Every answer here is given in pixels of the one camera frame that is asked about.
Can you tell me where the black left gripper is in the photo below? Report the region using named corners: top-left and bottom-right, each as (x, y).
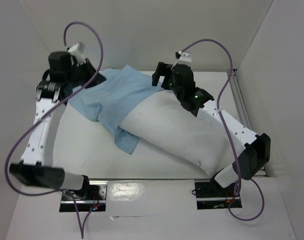
top-left (67, 58), bottom-right (108, 90)

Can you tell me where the light blue pillowcase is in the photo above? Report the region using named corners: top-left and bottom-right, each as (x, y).
top-left (67, 65), bottom-right (162, 155)

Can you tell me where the white pillow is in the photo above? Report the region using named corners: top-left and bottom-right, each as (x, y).
top-left (120, 90), bottom-right (234, 179)

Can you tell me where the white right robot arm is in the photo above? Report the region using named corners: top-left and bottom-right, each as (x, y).
top-left (151, 62), bottom-right (271, 196)

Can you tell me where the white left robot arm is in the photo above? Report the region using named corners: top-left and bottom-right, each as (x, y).
top-left (4, 47), bottom-right (105, 200)

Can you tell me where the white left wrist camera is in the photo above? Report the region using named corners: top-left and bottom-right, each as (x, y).
top-left (67, 41), bottom-right (85, 60)

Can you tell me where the aluminium side rail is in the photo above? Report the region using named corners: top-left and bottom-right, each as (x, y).
top-left (229, 72), bottom-right (271, 180)

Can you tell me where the aluminium table edge rail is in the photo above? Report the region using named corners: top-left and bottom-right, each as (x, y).
top-left (89, 178), bottom-right (211, 182)

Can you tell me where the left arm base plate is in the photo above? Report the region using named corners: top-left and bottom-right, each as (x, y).
top-left (59, 180), bottom-right (108, 213)

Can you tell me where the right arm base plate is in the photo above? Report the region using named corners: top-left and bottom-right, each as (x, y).
top-left (191, 181), bottom-right (242, 210)

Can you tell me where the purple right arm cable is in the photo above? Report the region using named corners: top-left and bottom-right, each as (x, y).
top-left (181, 39), bottom-right (266, 221)

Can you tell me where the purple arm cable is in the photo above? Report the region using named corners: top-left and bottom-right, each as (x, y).
top-left (4, 21), bottom-right (104, 238)
top-left (181, 39), bottom-right (266, 221)

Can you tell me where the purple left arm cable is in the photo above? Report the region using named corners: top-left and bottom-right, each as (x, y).
top-left (4, 21), bottom-right (104, 238)

